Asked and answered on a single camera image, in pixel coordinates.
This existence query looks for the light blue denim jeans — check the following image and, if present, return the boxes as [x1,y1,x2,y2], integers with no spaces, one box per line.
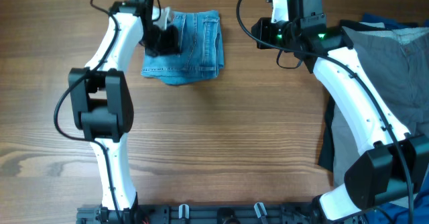
[141,10,225,86]

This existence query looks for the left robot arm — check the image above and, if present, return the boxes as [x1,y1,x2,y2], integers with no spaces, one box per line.
[54,0,180,223]

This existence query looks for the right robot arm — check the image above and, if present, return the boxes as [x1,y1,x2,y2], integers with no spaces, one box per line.
[247,0,428,223]

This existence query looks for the grey folded shorts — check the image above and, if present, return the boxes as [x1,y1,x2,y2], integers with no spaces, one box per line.
[331,25,429,208]

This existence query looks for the dark blue folded garment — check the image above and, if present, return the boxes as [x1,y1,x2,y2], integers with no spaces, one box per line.
[361,13,429,224]

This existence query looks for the left grey rail clip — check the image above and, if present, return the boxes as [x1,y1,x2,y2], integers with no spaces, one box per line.
[178,204,190,219]

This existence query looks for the grey rail clip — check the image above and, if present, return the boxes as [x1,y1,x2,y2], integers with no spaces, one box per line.
[253,202,267,219]
[178,204,190,219]

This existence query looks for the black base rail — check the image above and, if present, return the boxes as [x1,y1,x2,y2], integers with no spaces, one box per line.
[76,202,365,224]

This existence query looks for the right grey rail clip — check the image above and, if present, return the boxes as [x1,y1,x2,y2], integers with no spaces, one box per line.
[253,202,267,219]

